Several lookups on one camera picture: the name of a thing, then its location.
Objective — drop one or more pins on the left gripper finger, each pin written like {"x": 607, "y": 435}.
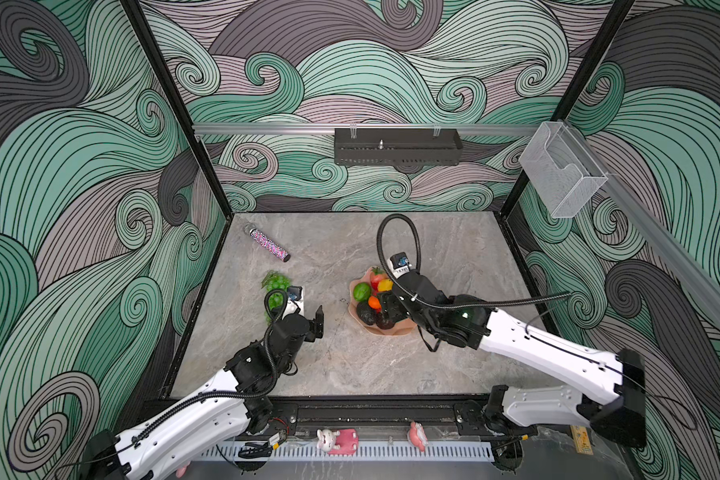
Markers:
{"x": 320, "y": 317}
{"x": 313, "y": 331}

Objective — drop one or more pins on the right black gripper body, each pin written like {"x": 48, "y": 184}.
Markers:
{"x": 422, "y": 319}

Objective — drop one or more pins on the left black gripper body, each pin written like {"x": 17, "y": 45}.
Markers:
{"x": 307, "y": 324}

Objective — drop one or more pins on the pink wavy fruit bowl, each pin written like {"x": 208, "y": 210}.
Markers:
{"x": 402, "y": 327}

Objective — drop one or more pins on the small yellow fake pepper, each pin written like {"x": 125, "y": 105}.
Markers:
{"x": 385, "y": 285}

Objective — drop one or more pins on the dark fake avocado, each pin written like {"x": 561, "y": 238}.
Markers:
{"x": 366, "y": 314}

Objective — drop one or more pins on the green fake lime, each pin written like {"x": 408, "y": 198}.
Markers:
{"x": 362, "y": 292}

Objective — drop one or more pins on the red fake apple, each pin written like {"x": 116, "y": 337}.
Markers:
{"x": 376, "y": 279}

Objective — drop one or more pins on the green fake grape bunch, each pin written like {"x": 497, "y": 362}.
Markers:
{"x": 275, "y": 285}

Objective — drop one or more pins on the dark brown fake fruit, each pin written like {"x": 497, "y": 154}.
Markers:
{"x": 385, "y": 322}

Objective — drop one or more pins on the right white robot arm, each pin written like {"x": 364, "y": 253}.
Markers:
{"x": 601, "y": 390}

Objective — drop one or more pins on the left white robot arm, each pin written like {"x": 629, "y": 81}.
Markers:
{"x": 232, "y": 402}

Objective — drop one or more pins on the white bunny pink toy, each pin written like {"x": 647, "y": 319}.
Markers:
{"x": 342, "y": 442}

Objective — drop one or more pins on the purple sprinkle tube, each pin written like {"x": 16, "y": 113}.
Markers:
{"x": 267, "y": 243}

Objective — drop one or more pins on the small pink figurine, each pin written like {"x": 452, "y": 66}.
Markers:
{"x": 417, "y": 436}

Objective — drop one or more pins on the yellow warning sticker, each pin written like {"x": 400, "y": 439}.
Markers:
{"x": 581, "y": 440}

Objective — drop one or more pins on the black wall tray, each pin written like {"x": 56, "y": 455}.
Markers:
{"x": 397, "y": 148}

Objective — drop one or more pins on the clear plastic wall holder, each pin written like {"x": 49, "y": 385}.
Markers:
{"x": 563, "y": 169}

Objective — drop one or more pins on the aluminium rail back wall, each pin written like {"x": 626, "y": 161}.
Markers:
{"x": 280, "y": 128}

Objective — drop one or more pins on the aluminium rail wall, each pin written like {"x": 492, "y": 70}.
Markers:
{"x": 280, "y": 128}
{"x": 677, "y": 213}

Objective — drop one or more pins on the aluminium rail right wall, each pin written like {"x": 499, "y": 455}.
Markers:
{"x": 677, "y": 213}

